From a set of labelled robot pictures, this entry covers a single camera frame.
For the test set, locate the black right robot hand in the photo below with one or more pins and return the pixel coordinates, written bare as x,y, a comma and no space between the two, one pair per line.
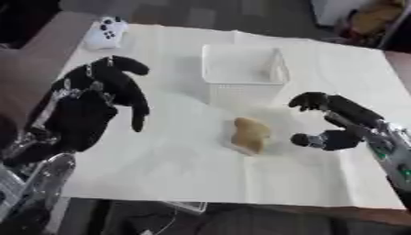
342,111

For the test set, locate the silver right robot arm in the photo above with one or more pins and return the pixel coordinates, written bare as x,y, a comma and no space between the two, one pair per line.
393,150

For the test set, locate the yellow bag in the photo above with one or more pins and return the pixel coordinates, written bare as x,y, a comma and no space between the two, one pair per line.
374,16

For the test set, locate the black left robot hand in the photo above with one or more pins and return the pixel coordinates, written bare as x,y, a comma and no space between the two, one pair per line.
88,107

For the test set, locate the white game controller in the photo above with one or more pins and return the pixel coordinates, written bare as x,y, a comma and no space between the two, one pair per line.
106,32

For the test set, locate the white plastic mesh basket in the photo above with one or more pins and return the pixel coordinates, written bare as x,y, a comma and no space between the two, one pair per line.
243,75

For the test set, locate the tan bread-shaped toy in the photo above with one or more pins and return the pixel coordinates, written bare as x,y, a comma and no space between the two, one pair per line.
250,135

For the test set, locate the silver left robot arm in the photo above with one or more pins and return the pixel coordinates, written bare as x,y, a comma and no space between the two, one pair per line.
32,180

